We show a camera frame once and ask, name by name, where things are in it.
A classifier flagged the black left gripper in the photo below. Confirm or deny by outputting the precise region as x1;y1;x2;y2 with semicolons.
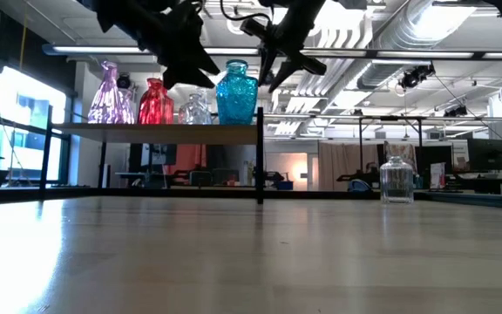
137;0;221;91

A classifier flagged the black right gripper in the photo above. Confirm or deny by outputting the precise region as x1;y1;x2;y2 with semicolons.
257;0;329;94

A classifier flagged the clear round glass vase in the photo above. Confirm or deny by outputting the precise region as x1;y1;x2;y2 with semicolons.
178;92;207;126

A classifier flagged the teal flask-shaped glass vase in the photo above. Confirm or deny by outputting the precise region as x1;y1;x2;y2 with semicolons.
215;58;260;126

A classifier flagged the red square fluted glass vase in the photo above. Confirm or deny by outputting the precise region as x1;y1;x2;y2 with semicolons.
137;77;169;126

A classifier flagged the pink twisted glass vase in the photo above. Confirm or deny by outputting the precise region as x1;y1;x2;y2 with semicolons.
119;86;137;126

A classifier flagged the tall pink glass vase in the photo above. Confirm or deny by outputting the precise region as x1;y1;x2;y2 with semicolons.
87;60;126;126

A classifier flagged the clear glass jar vase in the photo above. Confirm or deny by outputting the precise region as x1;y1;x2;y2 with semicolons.
379;155;415;205

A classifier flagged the orange partition panel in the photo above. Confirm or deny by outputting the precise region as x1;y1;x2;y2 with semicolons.
168;144;207;174

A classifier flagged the dark display screen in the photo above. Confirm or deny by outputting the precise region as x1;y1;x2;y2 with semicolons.
129;143;178;167

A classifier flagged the long ceiling light strip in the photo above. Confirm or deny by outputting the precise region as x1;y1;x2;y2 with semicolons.
41;43;502;61

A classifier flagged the beige curtain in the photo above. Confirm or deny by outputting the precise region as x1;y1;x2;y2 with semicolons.
318;141;381;192

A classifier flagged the black ceiling spotlight cluster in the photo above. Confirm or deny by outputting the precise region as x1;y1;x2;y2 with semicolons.
401;63;437;90

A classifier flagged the black low equipment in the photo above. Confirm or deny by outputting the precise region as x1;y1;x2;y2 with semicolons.
336;161;382;184

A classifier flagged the blue rounded object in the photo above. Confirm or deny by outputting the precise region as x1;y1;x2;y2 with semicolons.
348;178;373;194

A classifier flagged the colourful patterned cloth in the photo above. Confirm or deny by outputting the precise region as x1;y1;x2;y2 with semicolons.
383;141;417;163

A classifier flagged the large window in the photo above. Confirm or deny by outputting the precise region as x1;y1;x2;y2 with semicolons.
0;65;76;187

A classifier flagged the black computer monitor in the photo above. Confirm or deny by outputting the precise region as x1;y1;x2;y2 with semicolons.
415;145;452;175
466;138;502;172

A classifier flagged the white standing sign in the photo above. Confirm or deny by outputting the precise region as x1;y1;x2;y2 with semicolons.
429;162;447;189

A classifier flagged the dark office desk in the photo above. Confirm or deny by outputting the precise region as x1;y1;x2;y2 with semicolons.
424;175;502;196

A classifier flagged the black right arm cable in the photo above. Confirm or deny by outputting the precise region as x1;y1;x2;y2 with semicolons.
219;0;274;24

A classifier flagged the wooden shelf black metal frame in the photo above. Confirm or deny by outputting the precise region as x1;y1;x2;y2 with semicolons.
39;104;265;205

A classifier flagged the black aluminium frame rail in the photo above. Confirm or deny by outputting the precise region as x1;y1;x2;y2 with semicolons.
41;186;431;201
0;185;43;208
427;190;502;212

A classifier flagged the black workstation frame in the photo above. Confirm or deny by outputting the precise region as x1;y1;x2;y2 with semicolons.
261;113;502;147

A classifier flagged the silver air duct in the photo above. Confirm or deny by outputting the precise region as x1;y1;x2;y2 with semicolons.
355;0;478;91

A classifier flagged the yellow hanging strap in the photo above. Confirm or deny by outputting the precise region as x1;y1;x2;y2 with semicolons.
18;8;30;73

